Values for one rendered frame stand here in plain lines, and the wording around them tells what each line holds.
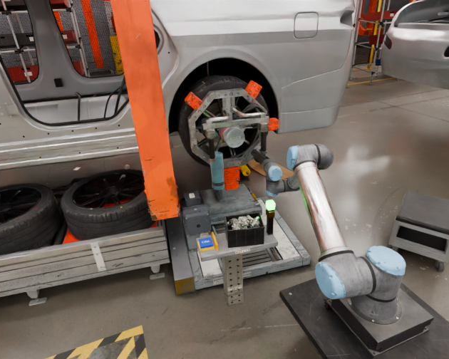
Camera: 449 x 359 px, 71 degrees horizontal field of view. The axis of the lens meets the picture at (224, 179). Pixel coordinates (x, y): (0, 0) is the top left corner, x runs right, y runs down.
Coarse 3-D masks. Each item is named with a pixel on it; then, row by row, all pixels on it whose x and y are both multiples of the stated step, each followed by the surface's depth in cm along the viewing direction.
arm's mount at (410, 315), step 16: (400, 288) 146; (336, 304) 145; (352, 304) 139; (400, 304) 138; (416, 304) 138; (352, 320) 136; (368, 320) 131; (384, 320) 131; (400, 320) 132; (416, 320) 131; (432, 320) 133; (368, 336) 128; (384, 336) 125; (400, 336) 129; (416, 336) 134; (368, 352) 130; (384, 352) 129
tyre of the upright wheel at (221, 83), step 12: (204, 84) 208; (216, 84) 205; (228, 84) 207; (240, 84) 209; (204, 96) 207; (180, 108) 217; (192, 108) 209; (180, 120) 212; (180, 132) 215; (192, 156) 224; (240, 156) 234
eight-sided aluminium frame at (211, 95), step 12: (216, 96) 200; (228, 96) 203; (204, 108) 202; (264, 108) 212; (192, 120) 204; (192, 132) 212; (192, 144) 211; (252, 144) 229; (204, 156) 222; (252, 156) 227
